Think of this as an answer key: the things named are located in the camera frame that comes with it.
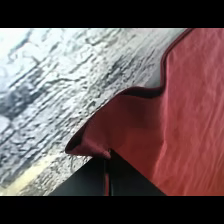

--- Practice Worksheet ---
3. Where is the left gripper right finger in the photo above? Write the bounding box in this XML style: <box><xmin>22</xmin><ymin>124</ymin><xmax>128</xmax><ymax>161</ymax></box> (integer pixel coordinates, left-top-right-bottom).
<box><xmin>108</xmin><ymin>148</ymin><xmax>167</xmax><ymax>197</ymax></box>

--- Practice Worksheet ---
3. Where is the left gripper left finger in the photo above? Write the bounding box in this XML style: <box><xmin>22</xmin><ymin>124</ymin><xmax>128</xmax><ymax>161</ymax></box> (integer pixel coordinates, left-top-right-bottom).
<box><xmin>50</xmin><ymin>155</ymin><xmax>108</xmax><ymax>197</ymax></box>

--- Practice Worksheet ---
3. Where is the red garment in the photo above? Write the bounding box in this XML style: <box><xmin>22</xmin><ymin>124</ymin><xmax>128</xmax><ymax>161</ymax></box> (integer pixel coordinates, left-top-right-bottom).
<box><xmin>64</xmin><ymin>27</ymin><xmax>224</xmax><ymax>197</ymax></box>

